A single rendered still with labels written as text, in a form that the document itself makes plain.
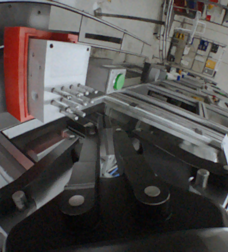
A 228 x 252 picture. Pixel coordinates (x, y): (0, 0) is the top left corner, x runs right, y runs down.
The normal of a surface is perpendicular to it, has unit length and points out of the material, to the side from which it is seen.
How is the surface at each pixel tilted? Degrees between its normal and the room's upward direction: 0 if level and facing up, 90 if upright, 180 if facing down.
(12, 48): 90
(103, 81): 90
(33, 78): 90
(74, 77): 0
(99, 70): 90
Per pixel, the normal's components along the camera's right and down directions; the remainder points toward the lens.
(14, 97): -0.48, 0.33
